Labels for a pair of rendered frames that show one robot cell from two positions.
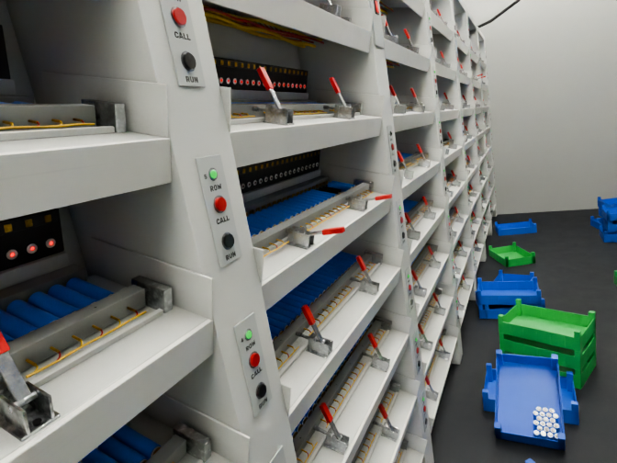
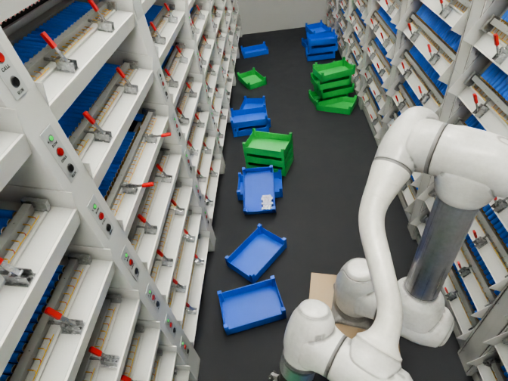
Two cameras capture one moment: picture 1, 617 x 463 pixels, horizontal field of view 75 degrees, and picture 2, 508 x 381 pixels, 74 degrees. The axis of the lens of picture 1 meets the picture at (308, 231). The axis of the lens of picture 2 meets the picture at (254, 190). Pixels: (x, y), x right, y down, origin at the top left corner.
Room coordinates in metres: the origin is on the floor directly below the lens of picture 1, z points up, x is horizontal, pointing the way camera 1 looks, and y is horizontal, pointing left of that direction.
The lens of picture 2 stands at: (-0.25, -0.03, 1.60)
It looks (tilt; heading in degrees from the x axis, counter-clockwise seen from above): 43 degrees down; 338
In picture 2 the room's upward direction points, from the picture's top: 10 degrees counter-clockwise
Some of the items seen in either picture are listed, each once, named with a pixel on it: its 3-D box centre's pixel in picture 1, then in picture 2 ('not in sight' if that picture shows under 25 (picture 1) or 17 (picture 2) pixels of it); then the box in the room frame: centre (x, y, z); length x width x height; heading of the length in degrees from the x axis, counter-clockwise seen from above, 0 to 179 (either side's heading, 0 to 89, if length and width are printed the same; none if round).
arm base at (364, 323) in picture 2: not in sight; (354, 298); (0.25, -0.58, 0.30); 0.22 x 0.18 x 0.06; 135
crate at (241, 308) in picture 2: not in sight; (251, 304); (0.59, -0.25, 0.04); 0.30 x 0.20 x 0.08; 75
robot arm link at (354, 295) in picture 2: not in sight; (360, 285); (0.23, -0.58, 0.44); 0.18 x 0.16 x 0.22; 24
